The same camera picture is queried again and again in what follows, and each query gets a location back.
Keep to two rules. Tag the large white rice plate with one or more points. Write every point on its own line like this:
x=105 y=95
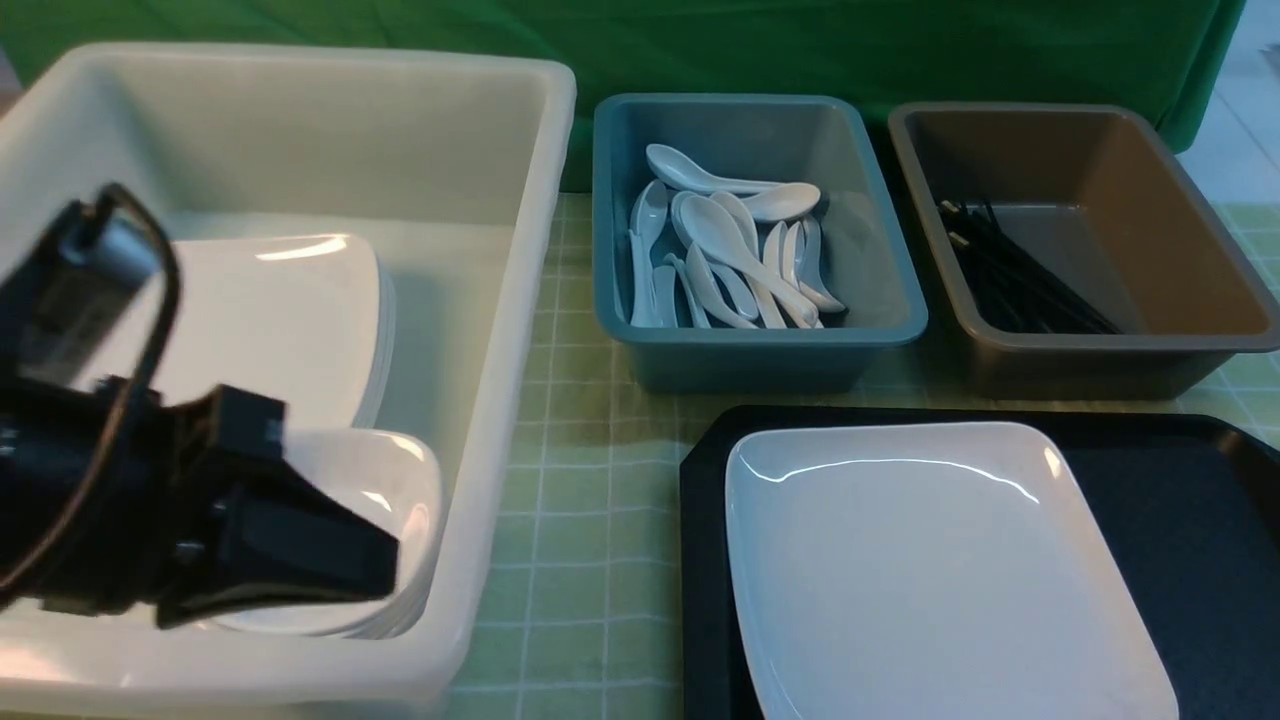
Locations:
x=930 y=571

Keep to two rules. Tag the black chopsticks in brown bin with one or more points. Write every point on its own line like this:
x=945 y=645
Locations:
x=1012 y=290

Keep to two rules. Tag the white spoon sideways in bin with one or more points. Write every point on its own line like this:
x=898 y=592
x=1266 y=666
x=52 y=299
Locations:
x=783 y=203

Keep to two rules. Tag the teal plastic bin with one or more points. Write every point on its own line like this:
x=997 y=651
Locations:
x=865 y=259

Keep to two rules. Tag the stack of white small bowls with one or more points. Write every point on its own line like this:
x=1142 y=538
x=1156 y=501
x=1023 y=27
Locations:
x=394 y=482

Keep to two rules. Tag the white spoon top of bin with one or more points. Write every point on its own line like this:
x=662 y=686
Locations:
x=677 y=170

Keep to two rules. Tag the black serving tray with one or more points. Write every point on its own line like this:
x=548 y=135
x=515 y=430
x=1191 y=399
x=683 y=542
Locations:
x=1187 y=504

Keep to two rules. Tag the white spoon of bin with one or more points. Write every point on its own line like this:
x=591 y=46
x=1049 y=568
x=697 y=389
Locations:
x=770 y=314
x=677 y=170

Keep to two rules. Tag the white spoon right of centre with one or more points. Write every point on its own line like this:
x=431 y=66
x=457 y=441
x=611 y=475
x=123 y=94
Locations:
x=772 y=258

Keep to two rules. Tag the white spoon far right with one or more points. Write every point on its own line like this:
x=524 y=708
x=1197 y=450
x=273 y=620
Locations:
x=809 y=269

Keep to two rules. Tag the brown plastic bin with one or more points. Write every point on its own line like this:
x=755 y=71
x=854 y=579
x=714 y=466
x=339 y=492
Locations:
x=1093 y=194

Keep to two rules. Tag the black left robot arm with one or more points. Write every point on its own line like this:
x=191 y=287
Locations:
x=87 y=315

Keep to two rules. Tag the white spoon far left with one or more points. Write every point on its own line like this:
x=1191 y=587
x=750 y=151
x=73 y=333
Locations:
x=648 y=218

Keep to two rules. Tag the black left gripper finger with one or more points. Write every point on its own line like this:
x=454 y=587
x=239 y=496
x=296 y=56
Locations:
x=251 y=549

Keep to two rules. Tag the green backdrop cloth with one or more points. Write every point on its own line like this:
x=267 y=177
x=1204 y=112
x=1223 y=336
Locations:
x=1159 y=59

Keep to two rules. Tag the white ceramic soup spoon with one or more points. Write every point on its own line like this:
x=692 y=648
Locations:
x=718 y=235

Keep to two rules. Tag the large white plastic tub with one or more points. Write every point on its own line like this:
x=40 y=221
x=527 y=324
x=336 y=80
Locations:
x=449 y=165

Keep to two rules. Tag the stack of white square plates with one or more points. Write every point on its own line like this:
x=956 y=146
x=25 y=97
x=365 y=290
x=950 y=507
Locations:
x=308 y=320

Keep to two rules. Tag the white spoon centre of bin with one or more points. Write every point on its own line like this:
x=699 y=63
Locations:
x=770 y=314

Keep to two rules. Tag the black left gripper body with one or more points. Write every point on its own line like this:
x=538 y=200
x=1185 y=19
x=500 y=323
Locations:
x=180 y=455

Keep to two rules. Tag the green checkered tablecloth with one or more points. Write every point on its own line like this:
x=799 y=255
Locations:
x=580 y=615

